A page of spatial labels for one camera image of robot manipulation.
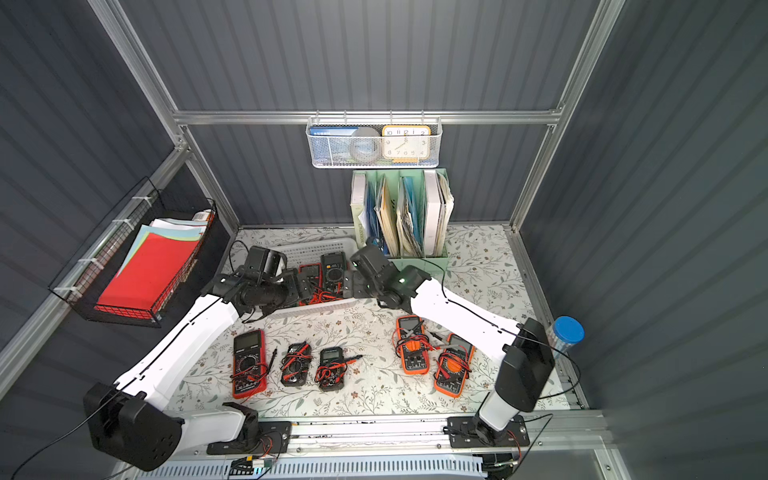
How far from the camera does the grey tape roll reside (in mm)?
859

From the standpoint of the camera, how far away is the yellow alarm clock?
891 mm

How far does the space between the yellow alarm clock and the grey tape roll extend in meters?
0.03
